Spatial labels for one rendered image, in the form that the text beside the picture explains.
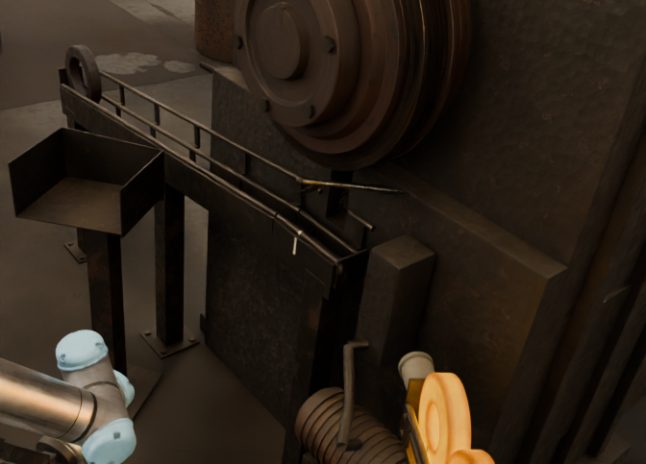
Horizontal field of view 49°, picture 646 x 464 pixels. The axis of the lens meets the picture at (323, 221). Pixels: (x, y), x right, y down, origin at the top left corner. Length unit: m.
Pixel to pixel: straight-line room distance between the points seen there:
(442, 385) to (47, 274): 1.72
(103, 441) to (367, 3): 0.74
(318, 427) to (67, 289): 1.31
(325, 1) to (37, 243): 1.79
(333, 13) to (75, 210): 0.85
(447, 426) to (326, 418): 0.35
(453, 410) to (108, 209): 0.97
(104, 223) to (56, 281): 0.87
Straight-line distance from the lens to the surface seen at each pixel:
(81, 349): 1.18
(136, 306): 2.35
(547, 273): 1.17
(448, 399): 1.03
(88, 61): 2.23
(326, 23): 1.10
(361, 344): 1.35
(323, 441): 1.32
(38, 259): 2.59
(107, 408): 1.10
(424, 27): 1.08
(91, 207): 1.71
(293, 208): 1.53
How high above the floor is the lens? 1.50
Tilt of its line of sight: 32 degrees down
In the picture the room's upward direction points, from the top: 8 degrees clockwise
